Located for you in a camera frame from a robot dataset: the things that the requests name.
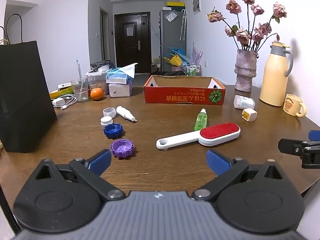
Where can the black plastic bracket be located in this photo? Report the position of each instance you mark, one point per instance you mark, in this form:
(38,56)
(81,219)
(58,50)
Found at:
(98,65)

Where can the white red lint brush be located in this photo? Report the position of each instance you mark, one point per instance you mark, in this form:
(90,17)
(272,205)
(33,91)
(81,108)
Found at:
(217,132)

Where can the pink bucket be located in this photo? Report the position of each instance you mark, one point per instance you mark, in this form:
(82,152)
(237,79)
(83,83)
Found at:
(176,69)

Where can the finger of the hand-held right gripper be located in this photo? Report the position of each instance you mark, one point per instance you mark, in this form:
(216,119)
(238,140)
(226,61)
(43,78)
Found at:
(315,135)
(290,146)

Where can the dried pink roses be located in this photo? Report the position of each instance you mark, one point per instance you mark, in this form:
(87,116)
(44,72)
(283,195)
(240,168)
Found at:
(243,35)

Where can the blue tissue pack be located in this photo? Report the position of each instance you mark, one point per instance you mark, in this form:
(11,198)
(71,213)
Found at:
(117,76)

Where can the small white lid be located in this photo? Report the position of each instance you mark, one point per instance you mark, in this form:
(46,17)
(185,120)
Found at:
(106,121)

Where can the black paper bag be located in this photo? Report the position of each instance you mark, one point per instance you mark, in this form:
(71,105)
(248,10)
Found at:
(22,92)

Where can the blue ridged bottle cap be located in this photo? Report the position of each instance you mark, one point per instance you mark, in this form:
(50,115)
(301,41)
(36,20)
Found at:
(113,131)

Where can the grey refrigerator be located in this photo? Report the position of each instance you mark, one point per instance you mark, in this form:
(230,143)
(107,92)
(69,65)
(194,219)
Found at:
(170,40)

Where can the small white carton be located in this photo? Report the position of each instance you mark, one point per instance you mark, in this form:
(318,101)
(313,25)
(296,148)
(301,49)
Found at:
(64,85)

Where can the yellow thermos jug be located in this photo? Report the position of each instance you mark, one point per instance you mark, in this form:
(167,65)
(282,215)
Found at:
(273,80)

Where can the black plastic bag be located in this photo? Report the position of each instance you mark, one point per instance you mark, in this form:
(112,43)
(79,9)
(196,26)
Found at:
(167,73)

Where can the blue folding rack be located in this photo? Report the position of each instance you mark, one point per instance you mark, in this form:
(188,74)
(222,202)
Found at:
(178,52)

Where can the white labelled plastic bottle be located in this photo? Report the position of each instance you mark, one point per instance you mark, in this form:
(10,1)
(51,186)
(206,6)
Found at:
(243,102)

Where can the dark brown entrance door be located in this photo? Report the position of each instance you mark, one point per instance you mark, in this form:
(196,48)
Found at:
(132,52)

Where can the purple wall decal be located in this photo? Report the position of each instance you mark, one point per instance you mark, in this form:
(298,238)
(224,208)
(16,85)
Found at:
(196,53)

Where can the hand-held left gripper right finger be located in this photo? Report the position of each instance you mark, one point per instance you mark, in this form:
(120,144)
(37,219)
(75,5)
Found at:
(218,161)

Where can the drinking glass with straw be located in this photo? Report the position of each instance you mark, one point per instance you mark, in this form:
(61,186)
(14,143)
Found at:
(80,95)

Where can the metal trolley cart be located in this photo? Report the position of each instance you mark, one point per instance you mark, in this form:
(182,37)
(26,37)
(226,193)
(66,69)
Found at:
(191,70)

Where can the purple tissue pack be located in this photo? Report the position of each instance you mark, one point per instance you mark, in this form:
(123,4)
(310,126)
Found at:
(120,90)

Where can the pink textured vase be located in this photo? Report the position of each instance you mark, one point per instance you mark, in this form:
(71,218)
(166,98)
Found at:
(245,70)

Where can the yellow black box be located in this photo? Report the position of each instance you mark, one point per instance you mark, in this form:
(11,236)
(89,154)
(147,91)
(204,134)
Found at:
(175,5)

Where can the purple ridged bottle cap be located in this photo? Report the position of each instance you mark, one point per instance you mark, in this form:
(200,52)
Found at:
(122,150)

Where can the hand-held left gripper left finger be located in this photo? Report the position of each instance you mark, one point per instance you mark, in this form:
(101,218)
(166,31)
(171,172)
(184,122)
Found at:
(100,161)

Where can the green spray bottle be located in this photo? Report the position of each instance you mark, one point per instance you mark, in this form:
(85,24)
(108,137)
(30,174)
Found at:
(200,121)

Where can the red cardboard box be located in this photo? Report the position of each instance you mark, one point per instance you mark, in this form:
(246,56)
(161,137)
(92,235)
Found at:
(180,95)

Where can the glass sliding door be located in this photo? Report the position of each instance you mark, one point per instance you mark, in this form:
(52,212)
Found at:
(103,35)

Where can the clear plastic bag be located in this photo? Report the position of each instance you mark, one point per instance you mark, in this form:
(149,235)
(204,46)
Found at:
(171,16)

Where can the paper sheet on door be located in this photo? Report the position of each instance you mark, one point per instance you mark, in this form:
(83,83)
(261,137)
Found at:
(130,31)

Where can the clear plastic food container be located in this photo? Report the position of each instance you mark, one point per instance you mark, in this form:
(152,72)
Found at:
(98,83)

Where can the yellow bear mug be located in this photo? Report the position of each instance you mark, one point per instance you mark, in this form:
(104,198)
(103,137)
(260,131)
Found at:
(291,105)

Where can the orange fruit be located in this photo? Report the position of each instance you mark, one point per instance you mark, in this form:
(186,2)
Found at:
(96,94)

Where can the white charger plug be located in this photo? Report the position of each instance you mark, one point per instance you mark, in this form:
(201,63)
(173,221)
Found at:
(250,115)

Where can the white tape roll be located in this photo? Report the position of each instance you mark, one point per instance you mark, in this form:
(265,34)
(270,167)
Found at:
(109,114)

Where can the white dropper bottle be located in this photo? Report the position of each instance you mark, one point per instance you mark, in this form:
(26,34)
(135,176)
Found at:
(123,112)

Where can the yellow snack packet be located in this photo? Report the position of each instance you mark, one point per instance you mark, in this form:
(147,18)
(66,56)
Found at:
(56,93)

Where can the white folded umbrella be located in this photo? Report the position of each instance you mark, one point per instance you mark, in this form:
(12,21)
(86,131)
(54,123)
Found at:
(183,25)

